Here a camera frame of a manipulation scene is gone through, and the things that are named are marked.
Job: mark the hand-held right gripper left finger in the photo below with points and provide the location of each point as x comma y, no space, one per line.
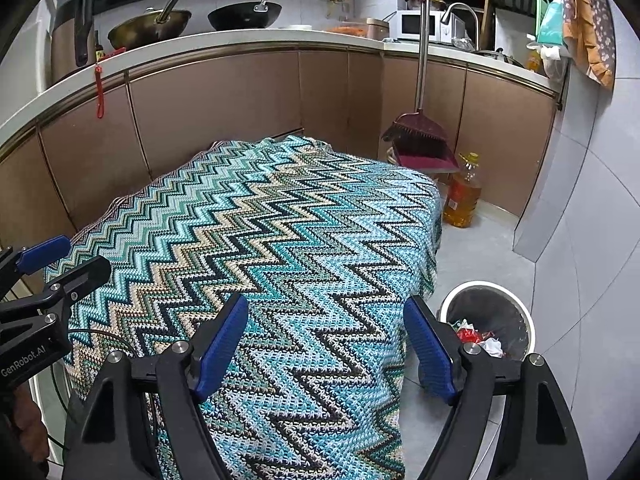
220,350

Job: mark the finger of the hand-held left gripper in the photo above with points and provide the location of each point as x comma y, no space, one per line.
45,254
80,277

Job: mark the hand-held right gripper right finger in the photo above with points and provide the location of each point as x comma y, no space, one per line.
432,355

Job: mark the red foil wrapper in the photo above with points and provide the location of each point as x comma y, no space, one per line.
467,335

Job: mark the white round trash bin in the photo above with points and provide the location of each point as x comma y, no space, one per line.
520,320

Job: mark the person's left hand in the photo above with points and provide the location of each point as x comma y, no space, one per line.
30,412

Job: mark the zigzag knit blanket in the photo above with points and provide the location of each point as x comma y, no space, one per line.
275,220

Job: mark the cooking oil bottle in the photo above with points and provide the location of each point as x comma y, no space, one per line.
462,200

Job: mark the red tassel ornament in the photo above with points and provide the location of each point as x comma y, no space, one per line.
101,95

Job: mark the dark red dustpan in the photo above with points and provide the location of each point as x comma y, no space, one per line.
430,157

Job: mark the brown knife block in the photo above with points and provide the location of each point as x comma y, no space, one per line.
65,45

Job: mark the dark green bottle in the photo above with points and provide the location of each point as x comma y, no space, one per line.
99,50

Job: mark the maroon broom and dustpan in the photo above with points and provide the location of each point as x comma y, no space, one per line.
420,127

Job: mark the kitchen counter with brown cabinets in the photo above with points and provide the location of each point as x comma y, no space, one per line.
225,90

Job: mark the brass wok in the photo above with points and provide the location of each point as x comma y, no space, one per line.
145,27

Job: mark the steel pot with lid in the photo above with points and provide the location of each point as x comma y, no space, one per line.
497,57

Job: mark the black frying pan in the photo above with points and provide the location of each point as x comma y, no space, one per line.
242,17

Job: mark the small yellow bottle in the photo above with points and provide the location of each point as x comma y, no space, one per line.
533,60

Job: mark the white plastic bag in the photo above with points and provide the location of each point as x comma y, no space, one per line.
554,64

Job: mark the beige rice cooker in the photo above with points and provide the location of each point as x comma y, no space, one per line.
378,29

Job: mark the white microwave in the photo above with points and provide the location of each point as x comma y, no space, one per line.
415,25

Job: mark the white bowl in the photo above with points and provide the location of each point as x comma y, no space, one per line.
301,27

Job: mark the tray of orange food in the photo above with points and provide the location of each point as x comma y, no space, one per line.
350,29

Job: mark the steel faucet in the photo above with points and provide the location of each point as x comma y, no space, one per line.
457,7

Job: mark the green cutting board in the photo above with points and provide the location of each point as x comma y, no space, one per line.
540,15

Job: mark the orange patterned apron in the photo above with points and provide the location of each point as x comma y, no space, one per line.
590,25

